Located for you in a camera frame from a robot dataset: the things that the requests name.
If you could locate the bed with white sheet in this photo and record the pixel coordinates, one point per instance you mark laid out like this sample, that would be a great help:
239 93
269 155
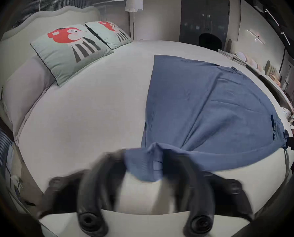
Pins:
100 107

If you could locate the bed with pastel cushions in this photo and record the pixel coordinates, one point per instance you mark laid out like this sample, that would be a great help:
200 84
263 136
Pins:
268 78

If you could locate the dark chair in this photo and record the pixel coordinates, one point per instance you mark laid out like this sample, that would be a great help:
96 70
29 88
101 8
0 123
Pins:
210 42

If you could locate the floor lamp with white shade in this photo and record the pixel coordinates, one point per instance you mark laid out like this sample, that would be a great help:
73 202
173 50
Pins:
134 5

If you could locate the pale lilac pillow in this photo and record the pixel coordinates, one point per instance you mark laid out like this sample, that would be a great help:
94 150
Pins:
23 88

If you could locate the pale green cushion red print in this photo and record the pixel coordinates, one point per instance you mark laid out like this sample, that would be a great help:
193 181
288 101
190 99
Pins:
63 58
107 34

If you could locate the blue garment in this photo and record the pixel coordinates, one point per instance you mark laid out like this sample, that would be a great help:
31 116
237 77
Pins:
198 102

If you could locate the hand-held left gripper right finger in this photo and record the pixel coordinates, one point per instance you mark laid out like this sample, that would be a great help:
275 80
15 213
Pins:
196 194

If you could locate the padded cream headboard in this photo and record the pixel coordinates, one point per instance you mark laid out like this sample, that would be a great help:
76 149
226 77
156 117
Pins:
18 33

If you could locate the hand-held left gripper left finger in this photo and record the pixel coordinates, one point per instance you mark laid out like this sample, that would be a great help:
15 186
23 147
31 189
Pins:
87 191

